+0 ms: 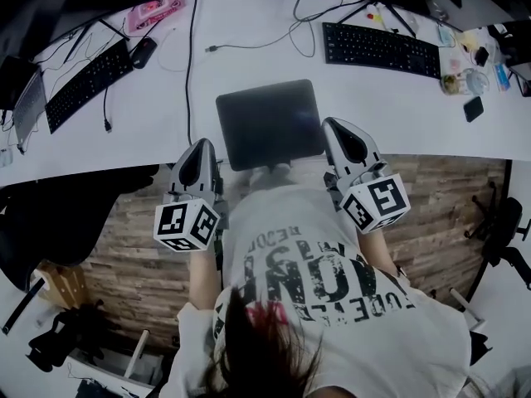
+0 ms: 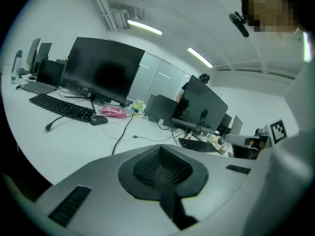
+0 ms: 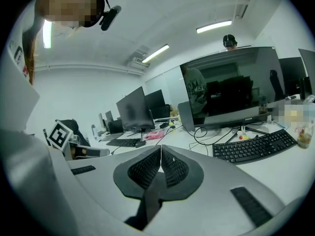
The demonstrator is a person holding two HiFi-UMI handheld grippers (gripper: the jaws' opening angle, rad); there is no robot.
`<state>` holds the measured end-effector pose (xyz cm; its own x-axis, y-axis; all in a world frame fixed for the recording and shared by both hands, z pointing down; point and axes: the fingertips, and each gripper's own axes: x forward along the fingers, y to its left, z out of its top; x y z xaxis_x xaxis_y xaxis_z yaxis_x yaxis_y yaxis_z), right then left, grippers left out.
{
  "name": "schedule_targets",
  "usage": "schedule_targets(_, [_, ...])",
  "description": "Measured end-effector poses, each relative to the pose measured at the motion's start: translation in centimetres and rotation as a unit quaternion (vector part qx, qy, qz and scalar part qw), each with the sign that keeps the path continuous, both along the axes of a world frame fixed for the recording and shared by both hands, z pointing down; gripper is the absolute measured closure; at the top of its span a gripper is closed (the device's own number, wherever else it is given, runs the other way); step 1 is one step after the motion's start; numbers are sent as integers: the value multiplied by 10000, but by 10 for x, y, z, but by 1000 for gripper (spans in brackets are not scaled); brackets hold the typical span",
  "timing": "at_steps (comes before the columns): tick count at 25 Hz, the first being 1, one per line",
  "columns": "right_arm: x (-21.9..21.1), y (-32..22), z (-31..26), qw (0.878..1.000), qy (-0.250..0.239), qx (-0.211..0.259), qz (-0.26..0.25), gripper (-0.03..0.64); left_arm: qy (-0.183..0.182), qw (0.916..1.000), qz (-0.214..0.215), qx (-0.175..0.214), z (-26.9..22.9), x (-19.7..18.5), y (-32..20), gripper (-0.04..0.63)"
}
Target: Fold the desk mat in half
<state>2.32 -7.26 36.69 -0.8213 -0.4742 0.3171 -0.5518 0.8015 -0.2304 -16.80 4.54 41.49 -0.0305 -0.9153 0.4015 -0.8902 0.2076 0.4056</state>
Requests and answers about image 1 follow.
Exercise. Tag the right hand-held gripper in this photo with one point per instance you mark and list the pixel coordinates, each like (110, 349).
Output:
(386, 199)

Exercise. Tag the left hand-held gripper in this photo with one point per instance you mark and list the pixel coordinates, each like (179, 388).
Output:
(182, 222)

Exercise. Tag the black mouse pad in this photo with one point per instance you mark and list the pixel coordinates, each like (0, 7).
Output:
(269, 122)

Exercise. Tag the person's left forearm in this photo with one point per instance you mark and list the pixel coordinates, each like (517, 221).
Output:
(205, 280)

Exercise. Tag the person's right forearm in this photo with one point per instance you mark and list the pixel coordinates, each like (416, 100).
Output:
(377, 251)

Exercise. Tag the black computer mouse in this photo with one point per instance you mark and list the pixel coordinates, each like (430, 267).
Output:
(143, 53)

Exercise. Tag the person's light trousers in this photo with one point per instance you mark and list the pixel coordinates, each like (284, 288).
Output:
(265, 178)

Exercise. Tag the black keyboard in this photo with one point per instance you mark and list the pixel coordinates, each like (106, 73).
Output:
(381, 50)
(83, 85)

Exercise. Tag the round glass jar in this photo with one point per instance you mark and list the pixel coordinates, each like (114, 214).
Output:
(453, 84)

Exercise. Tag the black smartphone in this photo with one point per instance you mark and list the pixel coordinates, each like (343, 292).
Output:
(474, 109)

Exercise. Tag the small yellow red object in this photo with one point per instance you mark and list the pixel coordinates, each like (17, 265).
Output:
(373, 13)

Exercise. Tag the clear round container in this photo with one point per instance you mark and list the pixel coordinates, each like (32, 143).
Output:
(477, 82)

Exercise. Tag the pale blue pouch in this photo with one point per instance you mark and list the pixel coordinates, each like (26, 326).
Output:
(446, 36)

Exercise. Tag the small black charger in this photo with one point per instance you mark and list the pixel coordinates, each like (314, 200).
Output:
(483, 56)

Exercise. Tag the blue and white packet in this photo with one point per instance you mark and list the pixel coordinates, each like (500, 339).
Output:
(501, 77)

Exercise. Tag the cardboard box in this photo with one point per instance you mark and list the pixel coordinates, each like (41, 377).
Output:
(62, 284)

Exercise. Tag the pink wipes packet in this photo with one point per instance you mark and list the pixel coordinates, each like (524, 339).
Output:
(155, 8)

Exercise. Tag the silver laptop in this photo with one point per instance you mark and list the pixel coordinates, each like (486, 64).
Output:
(29, 106)

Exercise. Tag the white printed t-shirt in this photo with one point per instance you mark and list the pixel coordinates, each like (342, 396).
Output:
(373, 346)

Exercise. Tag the black and white rod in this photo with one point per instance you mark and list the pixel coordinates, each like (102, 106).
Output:
(22, 307)

